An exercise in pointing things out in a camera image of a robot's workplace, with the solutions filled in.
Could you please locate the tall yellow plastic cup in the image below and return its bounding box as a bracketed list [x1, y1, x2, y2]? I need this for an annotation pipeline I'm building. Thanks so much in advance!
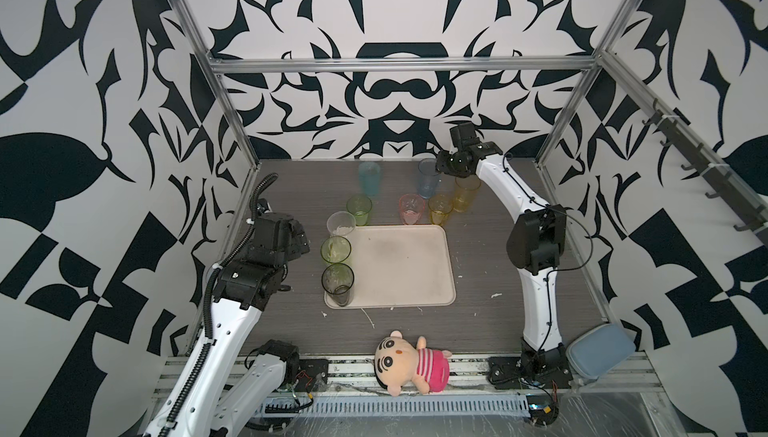
[453, 175, 482, 213]

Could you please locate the tall blue plastic cup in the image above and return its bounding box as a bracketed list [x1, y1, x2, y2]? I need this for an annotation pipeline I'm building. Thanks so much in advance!
[417, 157, 441, 200]

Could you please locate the tall green plastic cup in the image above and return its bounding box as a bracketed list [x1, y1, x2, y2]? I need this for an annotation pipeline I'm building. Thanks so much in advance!
[320, 236, 352, 265]

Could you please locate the clear plastic cup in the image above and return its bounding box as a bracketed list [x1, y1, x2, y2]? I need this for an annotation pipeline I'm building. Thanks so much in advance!
[326, 211, 357, 237]

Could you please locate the dark grey plastic cup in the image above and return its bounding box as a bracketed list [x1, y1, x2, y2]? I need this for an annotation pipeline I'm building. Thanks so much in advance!
[321, 263, 355, 307]

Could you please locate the pink plastic cup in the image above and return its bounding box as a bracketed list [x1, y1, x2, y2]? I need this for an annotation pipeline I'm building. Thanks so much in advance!
[398, 194, 426, 225]

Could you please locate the short green plastic cup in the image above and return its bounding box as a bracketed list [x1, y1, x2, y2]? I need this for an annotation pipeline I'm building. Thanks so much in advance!
[346, 194, 373, 227]

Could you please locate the teal plastic cup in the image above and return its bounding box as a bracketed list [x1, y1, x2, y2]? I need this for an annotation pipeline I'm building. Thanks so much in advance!
[358, 161, 381, 197]

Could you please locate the beige plastic tray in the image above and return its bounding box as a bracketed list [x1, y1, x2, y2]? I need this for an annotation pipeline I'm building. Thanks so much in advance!
[343, 225, 456, 309]

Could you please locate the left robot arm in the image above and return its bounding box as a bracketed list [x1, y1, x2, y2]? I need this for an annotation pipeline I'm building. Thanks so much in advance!
[145, 212, 310, 436]

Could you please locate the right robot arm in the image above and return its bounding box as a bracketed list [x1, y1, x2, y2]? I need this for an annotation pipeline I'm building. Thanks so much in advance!
[436, 123, 567, 381]

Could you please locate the short yellow plastic cup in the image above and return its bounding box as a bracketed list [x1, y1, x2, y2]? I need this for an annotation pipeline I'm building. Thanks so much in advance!
[427, 194, 454, 226]

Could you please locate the cartoon boy plush doll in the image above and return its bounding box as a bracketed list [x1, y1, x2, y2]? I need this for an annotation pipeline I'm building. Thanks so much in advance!
[373, 330, 453, 397]

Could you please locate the light blue zip pouch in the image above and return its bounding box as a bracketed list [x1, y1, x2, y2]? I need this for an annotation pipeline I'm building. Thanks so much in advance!
[566, 324, 635, 381]

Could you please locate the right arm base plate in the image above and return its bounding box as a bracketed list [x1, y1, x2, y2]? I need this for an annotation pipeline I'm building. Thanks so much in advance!
[487, 355, 573, 390]

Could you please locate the white slotted cable duct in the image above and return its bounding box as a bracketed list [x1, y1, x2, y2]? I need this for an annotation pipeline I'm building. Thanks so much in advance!
[254, 394, 530, 418]

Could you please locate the wall hook rail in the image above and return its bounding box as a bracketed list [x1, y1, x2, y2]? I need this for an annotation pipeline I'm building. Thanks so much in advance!
[640, 99, 767, 246]

